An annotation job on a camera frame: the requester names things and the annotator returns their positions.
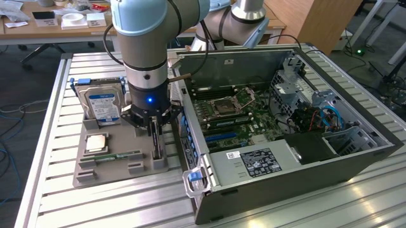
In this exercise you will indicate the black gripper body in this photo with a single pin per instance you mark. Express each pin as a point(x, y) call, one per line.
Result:
point(149, 95)

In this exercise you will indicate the green graphics card black fan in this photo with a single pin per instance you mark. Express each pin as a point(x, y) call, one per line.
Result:
point(155, 140)

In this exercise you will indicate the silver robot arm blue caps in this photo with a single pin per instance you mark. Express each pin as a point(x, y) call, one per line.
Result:
point(143, 47)

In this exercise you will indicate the green motherboard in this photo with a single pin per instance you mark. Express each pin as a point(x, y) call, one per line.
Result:
point(201, 110)

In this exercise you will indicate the hard disk blue carrier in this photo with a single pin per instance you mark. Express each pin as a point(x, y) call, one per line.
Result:
point(102, 107)

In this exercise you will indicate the grey parts rack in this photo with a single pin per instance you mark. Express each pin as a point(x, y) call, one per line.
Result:
point(120, 142)

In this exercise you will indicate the silver CPU chip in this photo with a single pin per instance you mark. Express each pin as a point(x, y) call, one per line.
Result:
point(96, 142)

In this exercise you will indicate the beige card retainer latch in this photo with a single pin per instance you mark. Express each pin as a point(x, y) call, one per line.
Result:
point(174, 59)

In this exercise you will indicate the CPU socket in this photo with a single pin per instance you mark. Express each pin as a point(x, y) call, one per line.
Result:
point(225, 105)

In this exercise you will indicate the blue expansion slot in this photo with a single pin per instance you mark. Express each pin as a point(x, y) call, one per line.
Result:
point(222, 137)

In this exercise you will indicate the blue case release latch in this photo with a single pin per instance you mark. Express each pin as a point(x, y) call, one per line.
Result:
point(194, 177)

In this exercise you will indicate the silver socket cover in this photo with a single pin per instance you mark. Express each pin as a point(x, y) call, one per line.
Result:
point(253, 94)

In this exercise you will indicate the grey power supply unit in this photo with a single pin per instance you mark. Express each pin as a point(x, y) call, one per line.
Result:
point(229, 171)

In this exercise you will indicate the silver chipset heatsink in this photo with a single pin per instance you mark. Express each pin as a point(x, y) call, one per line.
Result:
point(259, 140)

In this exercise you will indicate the white labelled box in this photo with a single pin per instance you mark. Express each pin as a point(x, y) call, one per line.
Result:
point(95, 17)

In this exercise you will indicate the silver disk bay cage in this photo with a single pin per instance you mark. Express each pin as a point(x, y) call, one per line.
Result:
point(285, 95)

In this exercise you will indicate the flat white box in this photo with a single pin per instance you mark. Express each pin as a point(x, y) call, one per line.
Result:
point(74, 26)

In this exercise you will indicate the black office chair base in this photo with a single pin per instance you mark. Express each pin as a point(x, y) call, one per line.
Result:
point(35, 53)

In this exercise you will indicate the red small item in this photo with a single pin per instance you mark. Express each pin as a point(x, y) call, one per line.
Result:
point(99, 7)

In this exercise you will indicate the white tape roll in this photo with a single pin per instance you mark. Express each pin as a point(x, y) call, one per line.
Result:
point(72, 17)

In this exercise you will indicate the dark bagged item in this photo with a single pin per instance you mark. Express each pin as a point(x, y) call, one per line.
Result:
point(82, 6)

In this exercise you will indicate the black plastic fan shroud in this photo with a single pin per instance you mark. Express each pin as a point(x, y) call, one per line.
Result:
point(307, 147)

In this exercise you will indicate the black topped white box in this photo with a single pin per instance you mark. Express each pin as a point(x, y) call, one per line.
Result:
point(44, 15)

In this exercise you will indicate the beige tape roll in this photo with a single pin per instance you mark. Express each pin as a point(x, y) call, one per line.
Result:
point(60, 2)

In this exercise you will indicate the dark grey open PC case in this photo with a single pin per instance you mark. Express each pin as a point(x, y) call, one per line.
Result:
point(285, 190)

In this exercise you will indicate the grey cup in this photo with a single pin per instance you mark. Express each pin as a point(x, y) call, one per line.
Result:
point(46, 2)

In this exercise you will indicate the white paper card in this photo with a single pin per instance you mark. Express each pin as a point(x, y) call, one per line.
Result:
point(16, 24)

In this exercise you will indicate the clear plastic bag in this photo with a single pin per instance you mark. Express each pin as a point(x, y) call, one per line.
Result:
point(12, 12)

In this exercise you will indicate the slanted silver disk bay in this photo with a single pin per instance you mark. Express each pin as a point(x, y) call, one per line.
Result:
point(349, 140)

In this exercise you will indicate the white socket box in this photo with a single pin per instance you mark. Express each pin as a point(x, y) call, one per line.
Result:
point(343, 41)

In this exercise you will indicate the green lit power switch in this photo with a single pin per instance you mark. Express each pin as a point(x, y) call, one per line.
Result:
point(360, 51)

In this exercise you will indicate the white table frame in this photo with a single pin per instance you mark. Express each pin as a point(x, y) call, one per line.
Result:
point(398, 53)

